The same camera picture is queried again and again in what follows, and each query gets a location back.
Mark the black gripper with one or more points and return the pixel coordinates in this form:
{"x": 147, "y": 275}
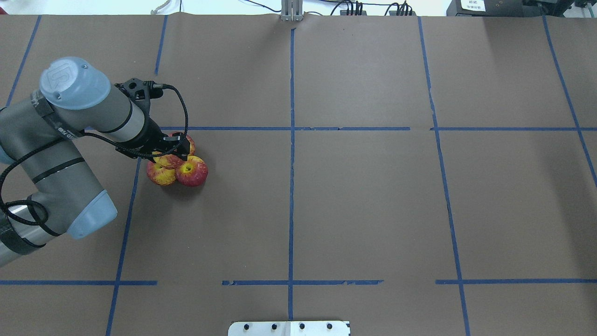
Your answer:
{"x": 152, "y": 132}

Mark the dark red lone apple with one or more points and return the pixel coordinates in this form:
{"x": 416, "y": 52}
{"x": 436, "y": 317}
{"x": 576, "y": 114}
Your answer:
{"x": 171, "y": 161}

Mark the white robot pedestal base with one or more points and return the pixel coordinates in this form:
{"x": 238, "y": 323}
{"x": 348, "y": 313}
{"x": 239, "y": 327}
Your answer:
{"x": 290, "y": 328}

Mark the red yellow apple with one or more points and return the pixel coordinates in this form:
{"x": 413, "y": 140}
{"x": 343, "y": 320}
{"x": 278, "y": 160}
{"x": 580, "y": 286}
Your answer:
{"x": 160, "y": 175}
{"x": 193, "y": 172}

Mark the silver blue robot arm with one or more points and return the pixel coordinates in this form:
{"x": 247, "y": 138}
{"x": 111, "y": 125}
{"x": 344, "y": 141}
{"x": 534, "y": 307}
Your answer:
{"x": 73, "y": 100}

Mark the grey aluminium frame post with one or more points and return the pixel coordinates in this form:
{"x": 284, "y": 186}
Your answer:
{"x": 292, "y": 10}

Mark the black control box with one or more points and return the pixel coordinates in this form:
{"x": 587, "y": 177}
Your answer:
{"x": 508, "y": 8}

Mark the red yellow apple left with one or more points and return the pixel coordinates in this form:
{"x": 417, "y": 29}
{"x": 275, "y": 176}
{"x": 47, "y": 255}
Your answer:
{"x": 193, "y": 172}

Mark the red yellow apple right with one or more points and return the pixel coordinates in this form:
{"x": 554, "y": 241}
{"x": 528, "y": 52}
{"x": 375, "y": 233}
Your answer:
{"x": 160, "y": 175}

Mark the black cable connector block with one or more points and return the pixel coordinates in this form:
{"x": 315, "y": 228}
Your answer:
{"x": 353, "y": 8}

